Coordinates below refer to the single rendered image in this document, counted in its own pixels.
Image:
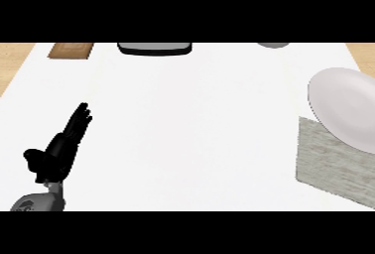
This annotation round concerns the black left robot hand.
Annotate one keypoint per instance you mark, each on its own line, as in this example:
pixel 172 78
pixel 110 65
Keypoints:
pixel 55 155

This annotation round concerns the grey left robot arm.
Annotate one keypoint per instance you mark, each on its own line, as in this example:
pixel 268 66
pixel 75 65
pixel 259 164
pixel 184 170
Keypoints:
pixel 42 200

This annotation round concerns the grey woven placemat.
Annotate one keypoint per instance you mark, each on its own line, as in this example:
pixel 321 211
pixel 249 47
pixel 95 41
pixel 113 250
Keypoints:
pixel 333 167

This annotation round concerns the white round plate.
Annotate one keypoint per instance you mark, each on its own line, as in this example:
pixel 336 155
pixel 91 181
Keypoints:
pixel 345 104

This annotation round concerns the brown wooden board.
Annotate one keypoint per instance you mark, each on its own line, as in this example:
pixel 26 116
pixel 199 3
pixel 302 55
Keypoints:
pixel 72 50

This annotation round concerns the dark grey appliance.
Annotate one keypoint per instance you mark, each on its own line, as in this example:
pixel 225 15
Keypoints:
pixel 154 48

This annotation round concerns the grey round object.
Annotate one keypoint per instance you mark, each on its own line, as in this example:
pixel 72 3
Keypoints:
pixel 274 44

